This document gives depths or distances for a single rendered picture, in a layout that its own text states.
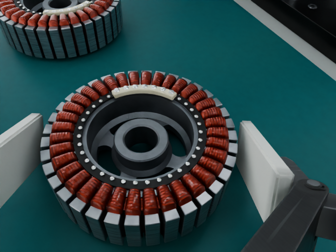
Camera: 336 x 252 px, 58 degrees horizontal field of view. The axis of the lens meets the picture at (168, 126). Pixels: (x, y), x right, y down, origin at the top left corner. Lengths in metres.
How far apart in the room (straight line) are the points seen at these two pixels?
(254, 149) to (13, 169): 0.12
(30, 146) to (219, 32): 0.21
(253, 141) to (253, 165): 0.01
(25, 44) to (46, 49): 0.02
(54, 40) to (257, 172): 0.19
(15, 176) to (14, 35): 0.15
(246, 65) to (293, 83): 0.04
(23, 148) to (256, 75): 0.19
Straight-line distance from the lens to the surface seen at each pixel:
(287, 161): 0.17
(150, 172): 0.18
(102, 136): 0.20
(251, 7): 0.38
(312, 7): 0.36
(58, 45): 0.28
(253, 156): 0.17
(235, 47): 0.31
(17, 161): 0.18
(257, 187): 0.16
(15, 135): 0.17
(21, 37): 0.29
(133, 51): 0.29
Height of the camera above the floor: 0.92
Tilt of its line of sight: 49 degrees down
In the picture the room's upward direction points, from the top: 3 degrees clockwise
